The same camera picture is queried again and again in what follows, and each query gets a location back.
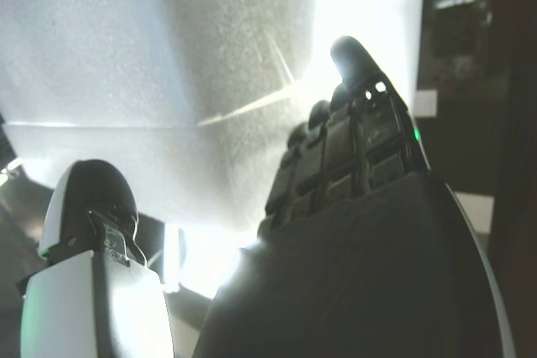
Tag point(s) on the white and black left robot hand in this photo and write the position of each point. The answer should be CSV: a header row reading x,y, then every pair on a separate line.
x,y
356,257

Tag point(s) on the white styrofoam block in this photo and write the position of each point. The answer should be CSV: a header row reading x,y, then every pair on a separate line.
x,y
105,39

